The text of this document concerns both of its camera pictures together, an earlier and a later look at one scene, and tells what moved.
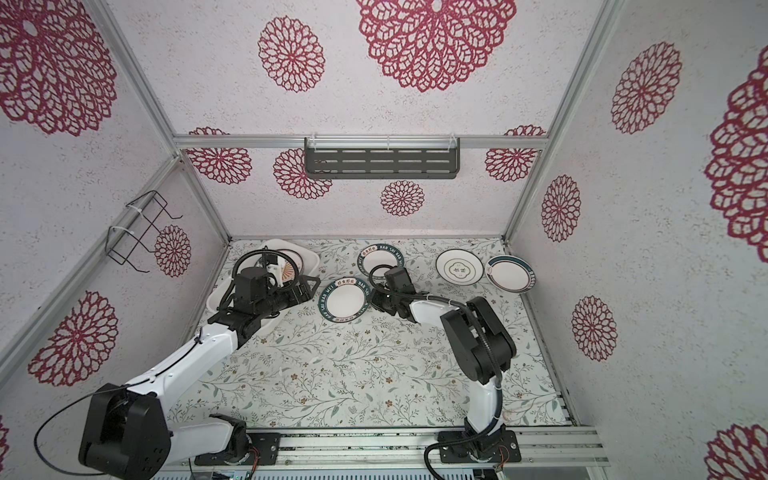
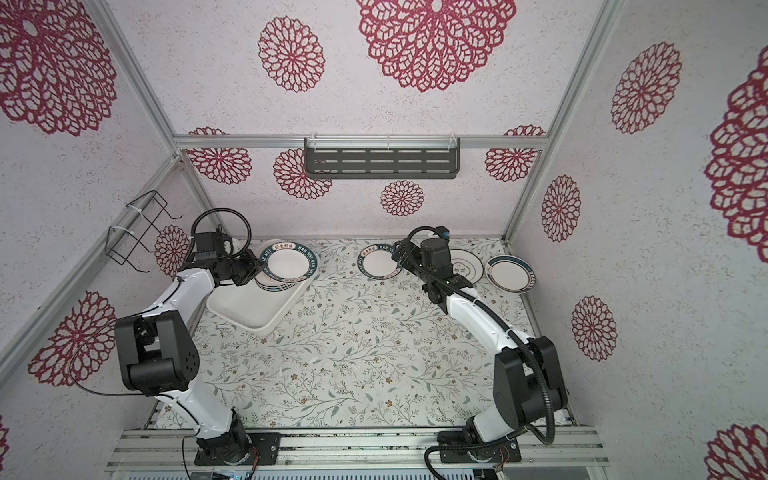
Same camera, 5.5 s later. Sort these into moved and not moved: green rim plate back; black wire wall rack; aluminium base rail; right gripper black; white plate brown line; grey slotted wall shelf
Moved: right gripper black
Not moved: white plate brown line; black wire wall rack; grey slotted wall shelf; green rim plate back; aluminium base rail
